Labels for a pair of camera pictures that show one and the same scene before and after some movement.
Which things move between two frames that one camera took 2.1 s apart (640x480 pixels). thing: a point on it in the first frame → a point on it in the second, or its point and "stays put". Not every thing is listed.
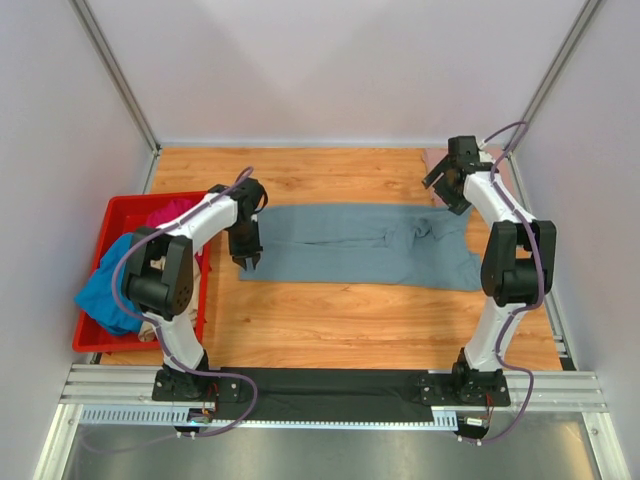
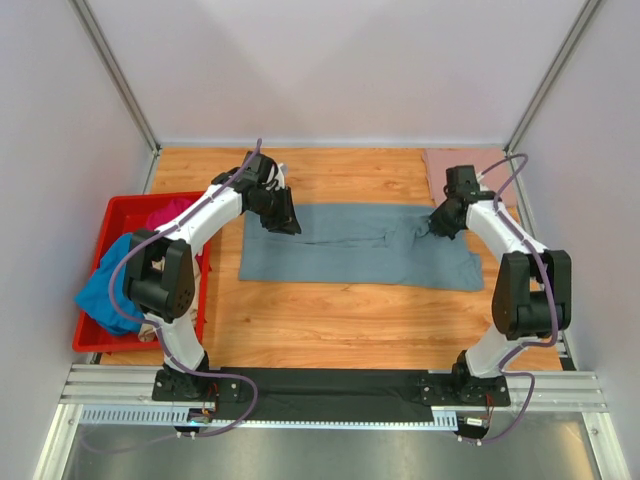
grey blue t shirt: [396, 246] stays put
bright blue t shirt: [97, 299] stays put
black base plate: [331, 394] stays put
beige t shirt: [148, 330] stays put
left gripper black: [245, 252] → [282, 211]
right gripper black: [451, 179] → [442, 223]
